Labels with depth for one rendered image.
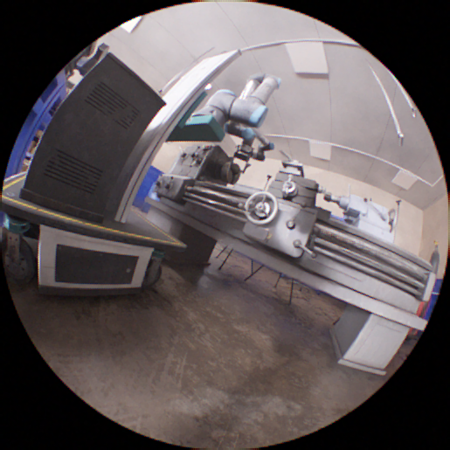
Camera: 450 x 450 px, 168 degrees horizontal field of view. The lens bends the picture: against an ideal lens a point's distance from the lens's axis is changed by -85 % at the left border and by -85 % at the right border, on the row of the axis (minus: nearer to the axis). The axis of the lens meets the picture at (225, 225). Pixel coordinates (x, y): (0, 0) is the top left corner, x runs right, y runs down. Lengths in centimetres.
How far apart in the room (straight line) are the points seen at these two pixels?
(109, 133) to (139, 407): 78
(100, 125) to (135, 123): 13
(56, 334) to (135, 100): 79
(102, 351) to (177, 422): 29
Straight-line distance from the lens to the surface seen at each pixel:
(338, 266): 106
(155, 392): 53
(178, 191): 152
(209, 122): 76
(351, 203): 134
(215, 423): 55
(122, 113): 60
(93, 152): 56
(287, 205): 94
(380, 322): 122
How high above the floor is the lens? 49
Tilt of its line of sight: 2 degrees up
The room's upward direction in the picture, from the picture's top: 24 degrees clockwise
